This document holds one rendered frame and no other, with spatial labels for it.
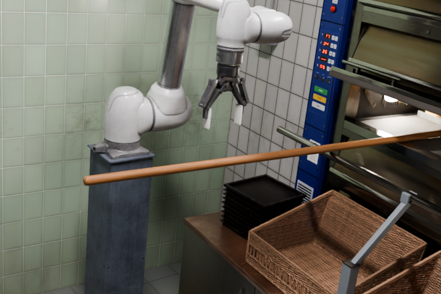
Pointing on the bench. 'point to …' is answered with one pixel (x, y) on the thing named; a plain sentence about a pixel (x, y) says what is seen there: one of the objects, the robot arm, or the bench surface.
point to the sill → (430, 159)
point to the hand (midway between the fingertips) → (222, 123)
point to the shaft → (251, 158)
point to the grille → (305, 190)
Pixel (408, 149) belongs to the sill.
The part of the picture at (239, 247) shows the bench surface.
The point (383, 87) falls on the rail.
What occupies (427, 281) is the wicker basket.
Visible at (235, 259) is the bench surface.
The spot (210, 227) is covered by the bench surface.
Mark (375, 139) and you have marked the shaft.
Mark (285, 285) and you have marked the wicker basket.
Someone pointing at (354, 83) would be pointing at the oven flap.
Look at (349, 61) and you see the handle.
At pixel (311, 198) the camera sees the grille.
